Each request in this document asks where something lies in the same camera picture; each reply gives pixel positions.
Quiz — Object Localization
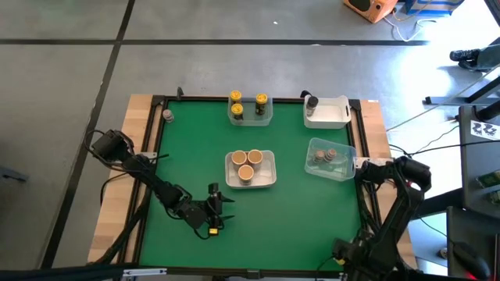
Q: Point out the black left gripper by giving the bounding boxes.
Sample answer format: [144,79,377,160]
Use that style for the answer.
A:
[203,182,236,239]

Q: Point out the cardboard spice canister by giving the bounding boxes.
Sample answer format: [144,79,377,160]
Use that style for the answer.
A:
[237,164,255,185]
[230,150,248,168]
[247,148,264,169]

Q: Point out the black lid spice jar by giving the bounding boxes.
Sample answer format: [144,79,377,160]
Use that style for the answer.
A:
[305,95,320,118]

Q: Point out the wide white plastic bin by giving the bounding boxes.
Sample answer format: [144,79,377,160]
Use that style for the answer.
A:
[224,149,278,190]

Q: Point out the clear plastic bin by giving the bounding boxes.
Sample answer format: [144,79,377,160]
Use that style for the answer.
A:
[227,96,274,127]
[304,137,358,183]

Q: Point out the black computer mouse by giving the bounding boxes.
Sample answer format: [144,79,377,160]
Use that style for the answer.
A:
[452,240,492,280]

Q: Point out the black desk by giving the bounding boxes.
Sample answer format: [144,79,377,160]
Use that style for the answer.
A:
[457,104,500,219]

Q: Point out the printed marker sheet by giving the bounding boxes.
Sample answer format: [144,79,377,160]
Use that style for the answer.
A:
[470,119,500,141]

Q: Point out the black stand legs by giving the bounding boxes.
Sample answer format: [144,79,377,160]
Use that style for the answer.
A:
[423,73,500,107]

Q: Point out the person's foot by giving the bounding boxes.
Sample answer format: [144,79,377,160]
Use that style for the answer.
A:
[448,48,482,72]

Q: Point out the person's leg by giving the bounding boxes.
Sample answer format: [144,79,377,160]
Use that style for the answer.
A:
[476,41,500,74]

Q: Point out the orange box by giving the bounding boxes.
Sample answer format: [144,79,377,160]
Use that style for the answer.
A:
[342,0,400,24]

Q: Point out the blue box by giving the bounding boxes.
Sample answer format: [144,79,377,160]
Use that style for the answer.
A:
[404,0,466,17]

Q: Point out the white bin with handle holes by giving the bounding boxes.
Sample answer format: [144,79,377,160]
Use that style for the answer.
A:
[302,94,352,130]

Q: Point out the white cable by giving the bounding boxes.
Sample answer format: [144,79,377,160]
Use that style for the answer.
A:
[383,14,438,43]

